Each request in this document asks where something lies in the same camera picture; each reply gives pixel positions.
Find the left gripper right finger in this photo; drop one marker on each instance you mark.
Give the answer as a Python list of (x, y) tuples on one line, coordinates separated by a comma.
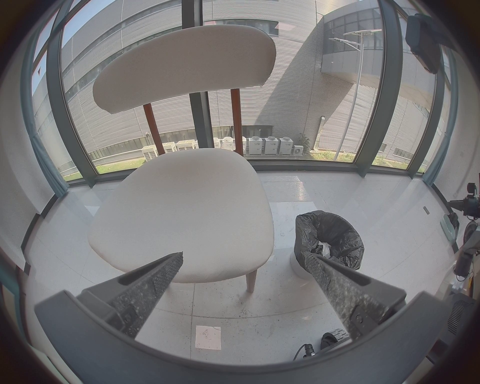
[(348, 296)]

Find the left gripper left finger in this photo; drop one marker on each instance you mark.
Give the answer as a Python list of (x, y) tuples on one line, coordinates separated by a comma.
[(146, 288)]

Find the black plastic bag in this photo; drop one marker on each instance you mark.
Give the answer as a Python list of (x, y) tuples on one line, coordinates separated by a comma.
[(345, 236)]

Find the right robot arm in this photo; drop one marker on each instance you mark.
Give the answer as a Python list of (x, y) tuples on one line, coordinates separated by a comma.
[(463, 264)]

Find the white trash bin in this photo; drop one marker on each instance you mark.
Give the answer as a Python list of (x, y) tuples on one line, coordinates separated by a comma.
[(300, 268)]

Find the crumpled white paper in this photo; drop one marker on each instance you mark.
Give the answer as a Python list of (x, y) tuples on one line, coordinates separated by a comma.
[(323, 249)]

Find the white cushioned wooden chair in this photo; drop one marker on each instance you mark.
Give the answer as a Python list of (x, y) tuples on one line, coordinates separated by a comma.
[(180, 210)]

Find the window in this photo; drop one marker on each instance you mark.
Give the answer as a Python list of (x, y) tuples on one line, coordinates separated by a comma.
[(198, 120)]

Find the blue-green curtain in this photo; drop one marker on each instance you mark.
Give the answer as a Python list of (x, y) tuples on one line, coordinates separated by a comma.
[(442, 142)]

